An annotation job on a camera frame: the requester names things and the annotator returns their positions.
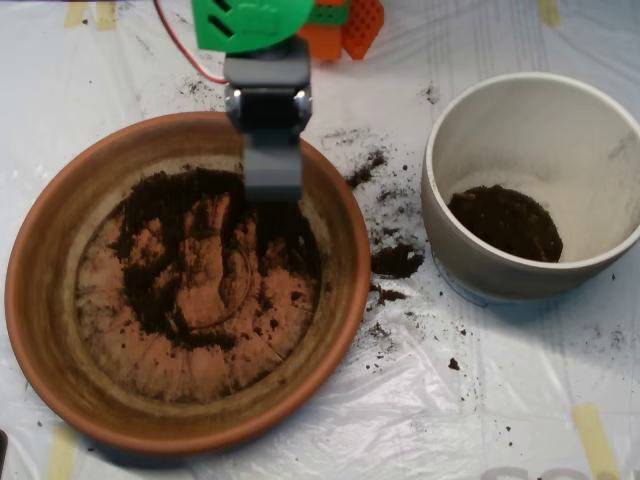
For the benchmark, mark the small spilled soil patch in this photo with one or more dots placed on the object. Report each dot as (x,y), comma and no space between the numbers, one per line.
(387,295)

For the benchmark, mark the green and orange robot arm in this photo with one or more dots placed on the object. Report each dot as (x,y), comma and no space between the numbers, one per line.
(250,25)

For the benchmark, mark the long spilled soil streak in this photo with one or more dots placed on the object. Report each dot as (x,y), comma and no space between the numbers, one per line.
(367,167)

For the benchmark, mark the white ceramic pot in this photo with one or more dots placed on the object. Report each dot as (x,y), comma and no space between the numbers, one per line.
(500,280)

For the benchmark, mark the large spilled soil pile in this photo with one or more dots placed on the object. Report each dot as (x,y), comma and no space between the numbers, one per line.
(395,260)

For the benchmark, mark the terracotta saucer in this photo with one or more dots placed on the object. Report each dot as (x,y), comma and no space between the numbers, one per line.
(50,320)

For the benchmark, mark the tiny soil clump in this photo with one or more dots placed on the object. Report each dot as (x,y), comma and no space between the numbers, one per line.
(454,364)

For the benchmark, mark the dark soil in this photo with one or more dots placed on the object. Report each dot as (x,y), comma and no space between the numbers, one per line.
(160,200)
(505,225)

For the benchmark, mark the beige masking tape strip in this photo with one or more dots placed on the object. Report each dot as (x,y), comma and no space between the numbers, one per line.
(75,15)
(595,440)
(106,16)
(549,12)
(62,455)

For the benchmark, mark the black object at edge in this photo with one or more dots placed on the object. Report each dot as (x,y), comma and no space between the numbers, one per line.
(3,450)

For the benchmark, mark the clear plastic sheet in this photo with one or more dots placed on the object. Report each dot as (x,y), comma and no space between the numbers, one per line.
(450,425)

